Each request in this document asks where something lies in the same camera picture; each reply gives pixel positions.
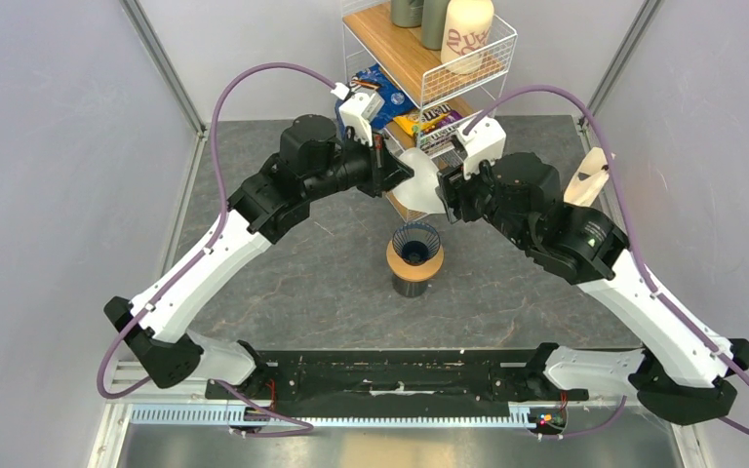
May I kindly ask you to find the blue Doritos chip bag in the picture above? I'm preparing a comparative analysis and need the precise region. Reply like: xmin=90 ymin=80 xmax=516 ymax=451
xmin=347 ymin=63 xmax=416 ymax=131

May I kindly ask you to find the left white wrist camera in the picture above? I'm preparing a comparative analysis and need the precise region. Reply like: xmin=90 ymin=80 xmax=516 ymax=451
xmin=332 ymin=82 xmax=384 ymax=147

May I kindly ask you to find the yellow M&M candy bag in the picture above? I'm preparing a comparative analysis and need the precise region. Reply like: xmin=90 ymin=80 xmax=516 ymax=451
xmin=393 ymin=103 xmax=463 ymax=139

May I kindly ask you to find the cream white bottle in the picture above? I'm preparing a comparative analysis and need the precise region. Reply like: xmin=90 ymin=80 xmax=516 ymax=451
xmin=441 ymin=0 xmax=494 ymax=75

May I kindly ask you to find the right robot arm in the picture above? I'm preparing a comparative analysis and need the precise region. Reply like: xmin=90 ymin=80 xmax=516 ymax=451
xmin=438 ymin=152 xmax=749 ymax=425

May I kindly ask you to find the purple cable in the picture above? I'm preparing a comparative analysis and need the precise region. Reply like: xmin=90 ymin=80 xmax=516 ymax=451
xmin=96 ymin=62 xmax=350 ymax=439
xmin=463 ymin=84 xmax=749 ymax=443

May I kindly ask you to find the wooden ring dripper stand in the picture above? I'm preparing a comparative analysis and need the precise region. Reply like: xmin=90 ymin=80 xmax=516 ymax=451
xmin=386 ymin=241 xmax=445 ymax=283

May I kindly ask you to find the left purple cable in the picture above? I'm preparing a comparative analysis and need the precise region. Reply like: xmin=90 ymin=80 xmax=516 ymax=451
xmin=96 ymin=62 xmax=350 ymax=439

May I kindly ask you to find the white wire shelf rack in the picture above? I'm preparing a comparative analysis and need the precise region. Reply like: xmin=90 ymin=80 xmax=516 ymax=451
xmin=340 ymin=0 xmax=519 ymax=224

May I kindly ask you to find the grey green bottle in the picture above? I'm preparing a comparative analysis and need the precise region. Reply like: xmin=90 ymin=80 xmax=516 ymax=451
xmin=390 ymin=0 xmax=424 ymax=28
xmin=420 ymin=0 xmax=450 ymax=51

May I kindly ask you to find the single white paper filter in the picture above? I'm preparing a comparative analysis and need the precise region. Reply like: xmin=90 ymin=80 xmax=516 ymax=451
xmin=392 ymin=147 xmax=446 ymax=215

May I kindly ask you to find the aluminium rail frame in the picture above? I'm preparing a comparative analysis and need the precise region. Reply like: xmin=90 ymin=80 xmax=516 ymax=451
xmin=89 ymin=343 xmax=710 ymax=467

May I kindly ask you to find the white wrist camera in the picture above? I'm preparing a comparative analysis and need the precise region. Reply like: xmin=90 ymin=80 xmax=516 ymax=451
xmin=453 ymin=117 xmax=506 ymax=180
xmin=332 ymin=82 xmax=384 ymax=147

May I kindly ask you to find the blue ribbed coffee dripper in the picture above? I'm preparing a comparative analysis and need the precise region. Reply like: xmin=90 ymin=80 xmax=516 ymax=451
xmin=391 ymin=221 xmax=441 ymax=266

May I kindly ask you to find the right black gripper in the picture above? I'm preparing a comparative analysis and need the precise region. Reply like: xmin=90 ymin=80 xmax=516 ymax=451
xmin=435 ymin=147 xmax=532 ymax=250

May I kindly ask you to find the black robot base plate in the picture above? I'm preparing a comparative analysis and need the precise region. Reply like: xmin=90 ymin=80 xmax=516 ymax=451
xmin=235 ymin=346 xmax=589 ymax=419

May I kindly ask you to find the paper coffee filter stack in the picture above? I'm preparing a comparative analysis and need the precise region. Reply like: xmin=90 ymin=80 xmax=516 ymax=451
xmin=563 ymin=147 xmax=610 ymax=208

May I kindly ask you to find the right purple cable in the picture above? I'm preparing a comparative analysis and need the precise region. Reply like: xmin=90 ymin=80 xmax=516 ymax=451
xmin=463 ymin=84 xmax=749 ymax=443

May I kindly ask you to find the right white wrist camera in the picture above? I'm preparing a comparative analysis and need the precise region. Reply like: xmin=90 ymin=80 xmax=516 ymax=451
xmin=453 ymin=117 xmax=506 ymax=180

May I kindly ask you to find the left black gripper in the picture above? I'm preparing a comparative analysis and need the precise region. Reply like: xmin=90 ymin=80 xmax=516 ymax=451
xmin=305 ymin=126 xmax=414 ymax=202

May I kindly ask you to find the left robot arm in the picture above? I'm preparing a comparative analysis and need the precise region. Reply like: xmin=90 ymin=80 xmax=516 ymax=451
xmin=104 ymin=114 xmax=414 ymax=399

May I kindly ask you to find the dark glass carafe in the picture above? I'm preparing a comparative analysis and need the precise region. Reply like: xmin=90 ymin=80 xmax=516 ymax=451
xmin=392 ymin=274 xmax=428 ymax=298

